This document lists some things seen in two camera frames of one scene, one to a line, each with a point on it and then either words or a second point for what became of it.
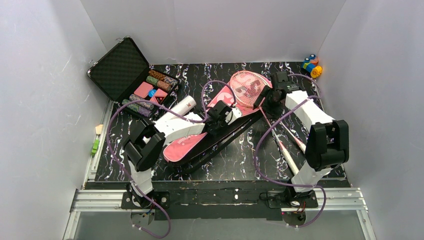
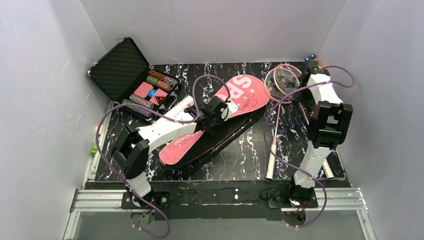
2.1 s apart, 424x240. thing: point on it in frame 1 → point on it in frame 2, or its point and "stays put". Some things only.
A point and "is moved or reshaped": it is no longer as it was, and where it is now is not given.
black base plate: x=226 y=199 stays put
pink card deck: x=143 y=89 stays put
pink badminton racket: x=245 y=86 is moved or reshaped
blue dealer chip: x=151 y=93 stays put
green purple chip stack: x=138 y=108 stays put
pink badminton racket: x=302 y=147 is moved or reshaped
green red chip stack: x=159 y=83 stays put
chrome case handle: x=175 y=98 stays put
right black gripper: x=273 y=98 → x=311 y=71
